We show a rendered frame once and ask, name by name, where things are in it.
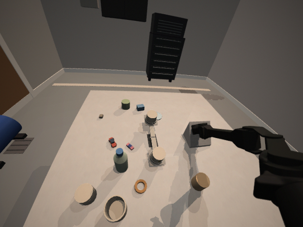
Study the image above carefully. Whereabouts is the olive green cylinder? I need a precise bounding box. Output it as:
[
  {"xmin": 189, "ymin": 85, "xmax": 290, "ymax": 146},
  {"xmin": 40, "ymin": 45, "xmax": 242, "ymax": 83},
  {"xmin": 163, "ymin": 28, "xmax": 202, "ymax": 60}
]
[{"xmin": 122, "ymin": 99, "xmax": 130, "ymax": 110}]

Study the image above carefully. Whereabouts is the small red toy car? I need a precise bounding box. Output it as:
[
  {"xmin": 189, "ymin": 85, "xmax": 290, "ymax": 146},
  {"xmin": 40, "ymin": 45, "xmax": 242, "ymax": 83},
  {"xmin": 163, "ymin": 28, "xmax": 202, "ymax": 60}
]
[{"xmin": 109, "ymin": 137, "xmax": 117, "ymax": 148}]

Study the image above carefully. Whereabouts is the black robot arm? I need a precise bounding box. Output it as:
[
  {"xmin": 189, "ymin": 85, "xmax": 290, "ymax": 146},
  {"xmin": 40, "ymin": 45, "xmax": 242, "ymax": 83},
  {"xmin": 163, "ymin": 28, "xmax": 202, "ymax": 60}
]
[{"xmin": 192, "ymin": 123, "xmax": 303, "ymax": 227}]

